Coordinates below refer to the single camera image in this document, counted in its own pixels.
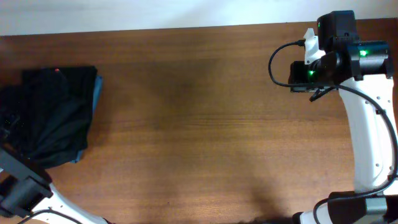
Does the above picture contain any black t-shirt with logo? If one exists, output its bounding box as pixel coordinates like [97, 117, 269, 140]
[1, 66, 98, 169]

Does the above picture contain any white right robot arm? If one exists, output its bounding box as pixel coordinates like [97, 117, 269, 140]
[288, 37, 397, 223]

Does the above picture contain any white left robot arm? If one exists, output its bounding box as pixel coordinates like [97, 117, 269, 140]
[1, 147, 109, 224]

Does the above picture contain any stack of folded dark clothes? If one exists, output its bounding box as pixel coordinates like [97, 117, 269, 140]
[70, 76, 103, 164]

